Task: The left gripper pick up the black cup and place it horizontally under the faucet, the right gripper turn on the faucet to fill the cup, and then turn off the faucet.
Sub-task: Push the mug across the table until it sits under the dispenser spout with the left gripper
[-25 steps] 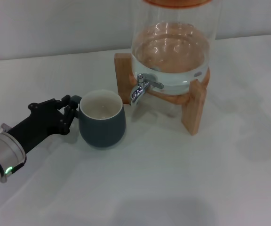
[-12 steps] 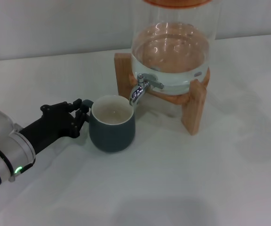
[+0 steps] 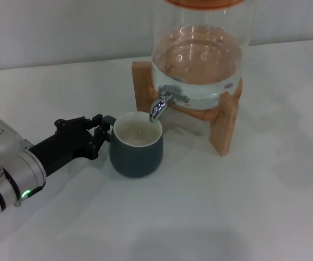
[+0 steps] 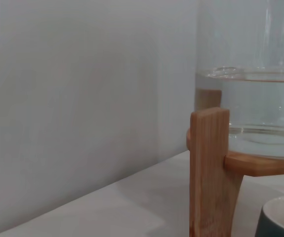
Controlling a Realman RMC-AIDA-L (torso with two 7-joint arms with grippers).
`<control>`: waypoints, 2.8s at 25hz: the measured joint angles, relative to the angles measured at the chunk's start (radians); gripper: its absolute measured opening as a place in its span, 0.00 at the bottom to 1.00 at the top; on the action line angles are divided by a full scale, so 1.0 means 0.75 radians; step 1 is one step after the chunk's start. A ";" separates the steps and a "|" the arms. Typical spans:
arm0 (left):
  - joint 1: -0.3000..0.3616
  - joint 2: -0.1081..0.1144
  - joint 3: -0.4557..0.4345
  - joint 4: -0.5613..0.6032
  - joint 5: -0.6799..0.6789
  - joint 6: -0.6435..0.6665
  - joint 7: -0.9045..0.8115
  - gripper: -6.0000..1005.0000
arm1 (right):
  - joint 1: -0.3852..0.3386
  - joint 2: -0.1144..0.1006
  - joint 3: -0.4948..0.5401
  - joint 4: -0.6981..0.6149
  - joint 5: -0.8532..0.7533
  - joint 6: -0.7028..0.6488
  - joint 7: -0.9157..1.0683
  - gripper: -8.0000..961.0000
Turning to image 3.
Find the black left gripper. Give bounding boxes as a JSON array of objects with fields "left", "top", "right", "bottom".
[{"left": 27, "top": 114, "right": 112, "bottom": 178}]

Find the dark grey ceramic cup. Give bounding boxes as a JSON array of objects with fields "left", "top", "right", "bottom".
[{"left": 102, "top": 110, "right": 164, "bottom": 179}]

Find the chrome dispenser faucet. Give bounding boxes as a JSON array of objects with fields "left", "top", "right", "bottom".
[{"left": 148, "top": 84, "right": 190, "bottom": 123}]

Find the glass water dispenser jar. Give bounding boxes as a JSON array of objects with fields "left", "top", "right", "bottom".
[{"left": 150, "top": 4, "right": 255, "bottom": 110}]

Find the wooden dispenser stand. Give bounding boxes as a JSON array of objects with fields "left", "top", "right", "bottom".
[{"left": 132, "top": 60, "right": 243, "bottom": 158}]

